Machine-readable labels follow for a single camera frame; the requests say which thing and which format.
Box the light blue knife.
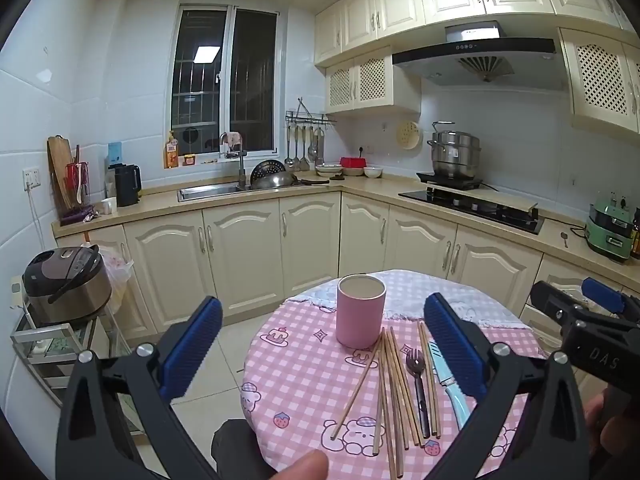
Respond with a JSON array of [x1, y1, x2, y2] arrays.
[[426, 340, 472, 431]]

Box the range hood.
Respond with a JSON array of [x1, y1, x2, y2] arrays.
[[391, 22, 568, 92]]

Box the green kitchen appliance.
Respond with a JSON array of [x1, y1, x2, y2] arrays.
[[585, 195, 638, 263]]

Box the dark cloth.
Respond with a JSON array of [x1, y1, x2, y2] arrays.
[[211, 419, 281, 480]]

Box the steel steamer pot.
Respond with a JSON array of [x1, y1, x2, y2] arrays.
[[426, 121, 482, 180]]

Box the plastic bag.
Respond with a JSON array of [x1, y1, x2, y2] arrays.
[[97, 244, 136, 313]]

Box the metal faucet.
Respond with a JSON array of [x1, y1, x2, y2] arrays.
[[220, 132, 249, 191]]

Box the bunch of wooden chopsticks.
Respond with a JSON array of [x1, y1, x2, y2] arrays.
[[330, 321, 443, 480]]

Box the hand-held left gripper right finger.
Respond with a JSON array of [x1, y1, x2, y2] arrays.
[[424, 292, 596, 480]]

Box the white checkered cloth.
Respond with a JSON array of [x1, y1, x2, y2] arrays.
[[285, 269, 523, 331]]

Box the round yellow trivet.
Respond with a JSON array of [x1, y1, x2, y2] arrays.
[[396, 121, 422, 150]]

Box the black handled metal fork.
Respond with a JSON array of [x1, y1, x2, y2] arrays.
[[406, 349, 432, 438]]

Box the rice cooker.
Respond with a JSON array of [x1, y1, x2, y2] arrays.
[[22, 246, 113, 325]]

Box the black kettle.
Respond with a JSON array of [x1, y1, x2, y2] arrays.
[[114, 164, 142, 207]]

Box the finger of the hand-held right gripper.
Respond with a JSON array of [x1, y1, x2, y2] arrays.
[[530, 281, 593, 331], [581, 277, 640, 321]]

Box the metal glass shelf rack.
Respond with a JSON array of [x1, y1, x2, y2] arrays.
[[10, 275, 132, 436]]

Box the metal colander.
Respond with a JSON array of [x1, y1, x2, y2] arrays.
[[250, 160, 283, 186]]

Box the wall utensil rack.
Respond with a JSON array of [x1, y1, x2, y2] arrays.
[[285, 97, 337, 127]]

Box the pink cup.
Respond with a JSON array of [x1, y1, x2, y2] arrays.
[[336, 274, 387, 349]]

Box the beige kitchen countertop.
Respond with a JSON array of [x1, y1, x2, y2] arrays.
[[52, 172, 640, 286]]

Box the steel sink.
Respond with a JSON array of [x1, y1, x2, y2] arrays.
[[176, 183, 251, 202]]

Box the black gas stove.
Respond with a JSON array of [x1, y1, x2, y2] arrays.
[[398, 186, 545, 236]]

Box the black induction cooker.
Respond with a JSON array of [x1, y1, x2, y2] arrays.
[[416, 172, 485, 191]]

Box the metal wok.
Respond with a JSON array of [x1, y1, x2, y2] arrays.
[[252, 171, 301, 191]]

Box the kitchen window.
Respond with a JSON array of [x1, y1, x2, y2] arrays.
[[170, 4, 280, 157]]

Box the person's left hand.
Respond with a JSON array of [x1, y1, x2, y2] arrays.
[[277, 449, 330, 480]]

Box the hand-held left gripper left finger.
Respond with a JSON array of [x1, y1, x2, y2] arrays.
[[55, 296, 226, 480]]

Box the wooden cutting board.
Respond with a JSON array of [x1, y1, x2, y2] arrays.
[[47, 135, 76, 216]]

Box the red utensil holder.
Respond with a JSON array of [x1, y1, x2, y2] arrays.
[[65, 145, 92, 211]]

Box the person's right hand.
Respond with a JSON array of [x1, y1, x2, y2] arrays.
[[584, 394, 640, 461]]

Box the cream base cabinets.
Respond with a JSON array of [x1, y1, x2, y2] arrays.
[[52, 192, 640, 343]]

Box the cream lattice door cabinet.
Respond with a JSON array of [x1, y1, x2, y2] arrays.
[[557, 27, 640, 135], [325, 55, 421, 115]]

